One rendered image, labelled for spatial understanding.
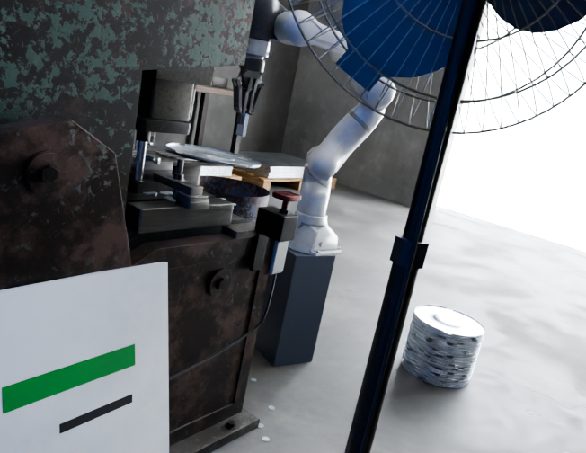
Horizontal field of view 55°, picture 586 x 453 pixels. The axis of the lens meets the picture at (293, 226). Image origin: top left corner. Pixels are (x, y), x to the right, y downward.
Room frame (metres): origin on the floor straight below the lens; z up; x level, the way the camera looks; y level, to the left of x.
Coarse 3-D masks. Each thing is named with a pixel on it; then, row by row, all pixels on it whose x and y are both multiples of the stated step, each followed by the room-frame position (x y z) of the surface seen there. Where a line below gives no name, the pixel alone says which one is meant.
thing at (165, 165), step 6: (132, 150) 1.51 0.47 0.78; (132, 156) 1.42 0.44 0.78; (156, 156) 1.49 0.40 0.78; (132, 162) 1.42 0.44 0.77; (150, 162) 1.40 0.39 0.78; (162, 162) 1.43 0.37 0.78; (168, 162) 1.45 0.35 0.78; (132, 168) 1.42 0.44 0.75; (144, 168) 1.39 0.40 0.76; (150, 168) 1.40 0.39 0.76; (156, 168) 1.42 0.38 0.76; (162, 168) 1.43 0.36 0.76; (168, 168) 1.45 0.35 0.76; (144, 174) 1.39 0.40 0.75; (150, 174) 1.41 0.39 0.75
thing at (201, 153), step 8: (168, 144) 1.69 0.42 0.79; (176, 144) 1.74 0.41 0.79; (176, 152) 1.57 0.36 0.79; (184, 152) 1.61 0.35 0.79; (192, 152) 1.65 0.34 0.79; (200, 152) 1.65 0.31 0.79; (208, 152) 1.69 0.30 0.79; (216, 152) 1.74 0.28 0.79; (224, 152) 1.83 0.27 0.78; (208, 160) 1.54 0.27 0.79; (216, 160) 1.59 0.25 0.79; (224, 160) 1.63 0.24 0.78; (232, 160) 1.66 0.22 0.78; (240, 160) 1.72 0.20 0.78; (248, 160) 1.77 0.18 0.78
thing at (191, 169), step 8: (152, 152) 1.55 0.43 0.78; (160, 152) 1.55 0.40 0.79; (168, 152) 1.57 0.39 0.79; (176, 160) 1.50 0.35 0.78; (184, 160) 1.52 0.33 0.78; (192, 160) 1.53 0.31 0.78; (200, 160) 1.58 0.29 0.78; (184, 168) 1.53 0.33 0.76; (192, 168) 1.55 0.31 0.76; (200, 168) 1.58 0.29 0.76; (184, 176) 1.53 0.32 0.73; (192, 176) 1.55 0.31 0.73
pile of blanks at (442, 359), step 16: (416, 320) 2.14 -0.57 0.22; (416, 336) 2.11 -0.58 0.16; (432, 336) 2.06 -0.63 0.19; (448, 336) 2.03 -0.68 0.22; (480, 336) 2.08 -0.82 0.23; (416, 352) 2.11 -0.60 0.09; (432, 352) 2.05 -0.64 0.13; (448, 352) 2.03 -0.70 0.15; (464, 352) 2.06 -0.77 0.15; (416, 368) 2.08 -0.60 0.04; (432, 368) 2.05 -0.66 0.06; (448, 368) 2.03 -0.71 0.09; (464, 368) 2.05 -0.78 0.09; (432, 384) 2.04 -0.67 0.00; (448, 384) 2.03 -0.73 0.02; (464, 384) 2.07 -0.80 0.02
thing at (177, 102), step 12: (144, 72) 1.41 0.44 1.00; (144, 84) 1.41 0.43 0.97; (156, 84) 1.39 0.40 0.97; (168, 84) 1.42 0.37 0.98; (180, 84) 1.45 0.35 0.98; (192, 84) 1.48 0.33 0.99; (144, 96) 1.40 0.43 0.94; (156, 96) 1.40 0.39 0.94; (168, 96) 1.43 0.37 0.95; (180, 96) 1.45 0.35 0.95; (192, 96) 1.52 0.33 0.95; (144, 108) 1.40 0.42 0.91; (156, 108) 1.40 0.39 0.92; (168, 108) 1.43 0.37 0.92; (180, 108) 1.46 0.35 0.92; (192, 108) 1.53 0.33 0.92; (180, 120) 1.46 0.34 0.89
